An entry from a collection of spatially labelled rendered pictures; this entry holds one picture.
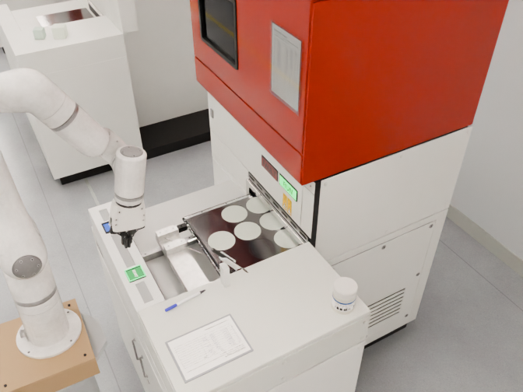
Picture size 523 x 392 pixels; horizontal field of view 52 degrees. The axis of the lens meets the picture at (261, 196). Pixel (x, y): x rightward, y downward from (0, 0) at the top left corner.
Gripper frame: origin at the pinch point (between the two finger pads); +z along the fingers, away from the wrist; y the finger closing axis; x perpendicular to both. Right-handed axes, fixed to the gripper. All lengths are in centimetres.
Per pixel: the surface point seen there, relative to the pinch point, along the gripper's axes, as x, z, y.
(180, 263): -4.7, 19.6, -21.6
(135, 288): 6.0, 15.6, -1.6
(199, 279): 5.6, 19.0, -24.4
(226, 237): -6.5, 13.7, -40.2
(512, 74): -28, -35, -204
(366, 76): 15, -58, -63
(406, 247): 15, 20, -115
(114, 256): -11.2, 15.9, -0.2
